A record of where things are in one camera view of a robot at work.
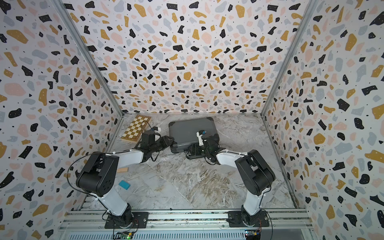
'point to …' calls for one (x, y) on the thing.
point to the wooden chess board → (133, 134)
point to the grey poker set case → (184, 132)
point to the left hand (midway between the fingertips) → (173, 139)
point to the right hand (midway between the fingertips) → (192, 147)
